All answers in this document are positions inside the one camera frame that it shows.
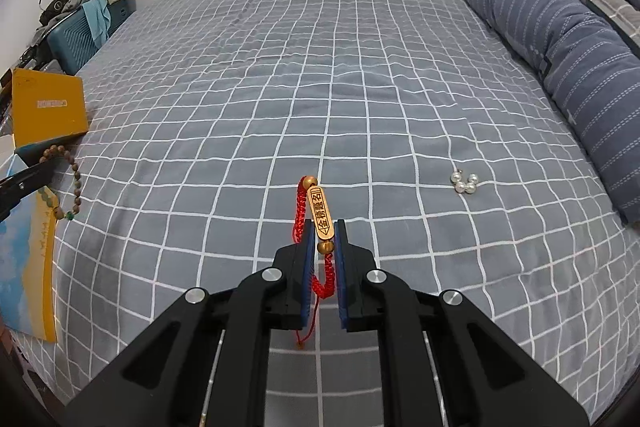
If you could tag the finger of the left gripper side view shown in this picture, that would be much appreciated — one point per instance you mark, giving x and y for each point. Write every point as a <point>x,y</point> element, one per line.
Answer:
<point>19,185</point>

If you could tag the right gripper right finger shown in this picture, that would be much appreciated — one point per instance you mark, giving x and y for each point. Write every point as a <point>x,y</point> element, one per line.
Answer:
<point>443,361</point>

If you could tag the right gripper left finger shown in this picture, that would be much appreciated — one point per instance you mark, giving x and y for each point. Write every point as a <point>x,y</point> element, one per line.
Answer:
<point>204,360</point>

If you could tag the white pearl cluster charm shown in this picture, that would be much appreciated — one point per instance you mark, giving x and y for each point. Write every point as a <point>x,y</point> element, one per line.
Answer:
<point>464,184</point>

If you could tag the red cord bracelet gold tube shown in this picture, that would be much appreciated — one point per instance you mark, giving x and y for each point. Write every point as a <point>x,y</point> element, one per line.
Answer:
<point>310,196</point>

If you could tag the open white cardboard box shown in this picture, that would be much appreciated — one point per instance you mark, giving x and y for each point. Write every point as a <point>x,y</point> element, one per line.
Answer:
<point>47,112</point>

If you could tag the teal suitcase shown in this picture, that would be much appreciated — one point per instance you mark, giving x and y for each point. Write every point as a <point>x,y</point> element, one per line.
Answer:
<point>71,41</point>

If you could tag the teal cloth on suitcase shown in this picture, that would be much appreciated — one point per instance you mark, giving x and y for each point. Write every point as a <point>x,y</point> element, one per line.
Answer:
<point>98,17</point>

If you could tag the grey checked bed sheet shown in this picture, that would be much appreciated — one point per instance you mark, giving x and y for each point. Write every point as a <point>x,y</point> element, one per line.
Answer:
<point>204,114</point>

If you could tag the blue striped bolster pillow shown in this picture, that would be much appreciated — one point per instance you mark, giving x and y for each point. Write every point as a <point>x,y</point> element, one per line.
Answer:
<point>590,74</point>

